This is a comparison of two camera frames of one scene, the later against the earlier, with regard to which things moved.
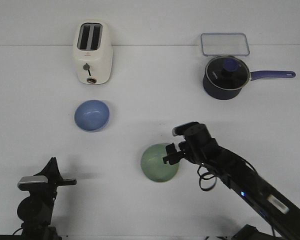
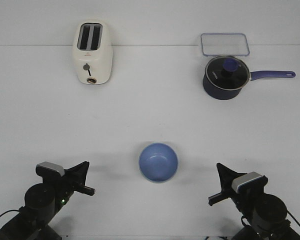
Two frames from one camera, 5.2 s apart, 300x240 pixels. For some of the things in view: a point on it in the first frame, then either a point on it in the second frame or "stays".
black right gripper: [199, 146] → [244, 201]
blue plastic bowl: [92, 115] → [158, 162]
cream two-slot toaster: [93, 51] stays
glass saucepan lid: [227, 73] stays
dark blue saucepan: [225, 94] stays
